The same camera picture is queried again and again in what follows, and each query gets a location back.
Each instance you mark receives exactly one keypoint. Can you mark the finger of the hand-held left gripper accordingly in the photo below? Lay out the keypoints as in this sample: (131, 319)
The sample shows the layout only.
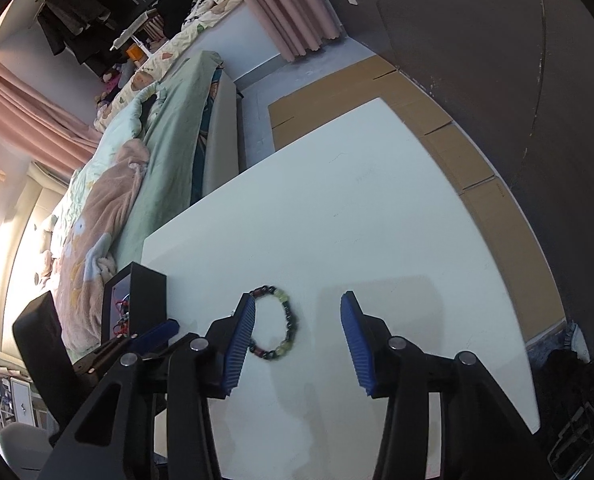
(154, 334)
(104, 353)

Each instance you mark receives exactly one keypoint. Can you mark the white table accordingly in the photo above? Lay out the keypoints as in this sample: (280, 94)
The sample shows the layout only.
(352, 210)

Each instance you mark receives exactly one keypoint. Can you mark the flat cardboard sheet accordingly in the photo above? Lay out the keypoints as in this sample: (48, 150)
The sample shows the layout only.
(502, 210)

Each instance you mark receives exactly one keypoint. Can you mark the grey chair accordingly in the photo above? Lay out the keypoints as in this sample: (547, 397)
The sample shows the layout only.
(24, 447)

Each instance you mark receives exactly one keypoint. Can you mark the white and green quilt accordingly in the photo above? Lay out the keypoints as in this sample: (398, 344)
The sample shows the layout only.
(127, 115)

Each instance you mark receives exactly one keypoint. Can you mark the blue frilled fabric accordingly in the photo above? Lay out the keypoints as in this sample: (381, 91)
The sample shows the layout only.
(574, 336)

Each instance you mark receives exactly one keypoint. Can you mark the pink plush toy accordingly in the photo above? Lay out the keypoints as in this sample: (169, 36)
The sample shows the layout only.
(111, 81)

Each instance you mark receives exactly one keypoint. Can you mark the bed with green sheet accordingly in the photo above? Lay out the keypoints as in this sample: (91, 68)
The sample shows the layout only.
(169, 160)

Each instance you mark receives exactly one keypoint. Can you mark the dark cloth with buckle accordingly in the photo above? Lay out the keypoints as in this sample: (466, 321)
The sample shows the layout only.
(567, 390)

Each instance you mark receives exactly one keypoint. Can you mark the hanging dark clothes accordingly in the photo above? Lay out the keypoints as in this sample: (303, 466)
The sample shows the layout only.
(72, 25)

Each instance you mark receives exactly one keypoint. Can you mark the white desk lamp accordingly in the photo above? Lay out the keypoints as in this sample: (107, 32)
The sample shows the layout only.
(132, 30)

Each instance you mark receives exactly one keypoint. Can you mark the pink floral plush blanket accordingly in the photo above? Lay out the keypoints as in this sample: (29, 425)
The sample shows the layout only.
(107, 195)

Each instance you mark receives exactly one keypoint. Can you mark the white drawer unit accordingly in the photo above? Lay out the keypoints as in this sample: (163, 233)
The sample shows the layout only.
(19, 401)

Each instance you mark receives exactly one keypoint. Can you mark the black jewelry box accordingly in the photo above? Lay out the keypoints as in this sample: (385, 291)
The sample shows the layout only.
(149, 300)

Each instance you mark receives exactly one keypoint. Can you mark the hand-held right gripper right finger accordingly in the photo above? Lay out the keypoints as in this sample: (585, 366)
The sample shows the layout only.
(357, 346)

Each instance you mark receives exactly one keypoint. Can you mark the pink curtain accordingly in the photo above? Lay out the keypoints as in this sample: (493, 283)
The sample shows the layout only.
(287, 10)
(37, 115)

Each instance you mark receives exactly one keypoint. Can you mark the black bag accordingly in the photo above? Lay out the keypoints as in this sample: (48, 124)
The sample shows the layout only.
(177, 10)

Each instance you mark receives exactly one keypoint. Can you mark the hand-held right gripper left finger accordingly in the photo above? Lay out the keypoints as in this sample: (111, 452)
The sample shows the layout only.
(237, 347)

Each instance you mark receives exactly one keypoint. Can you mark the white and black plush toy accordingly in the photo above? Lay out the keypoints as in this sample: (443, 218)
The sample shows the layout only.
(199, 10)

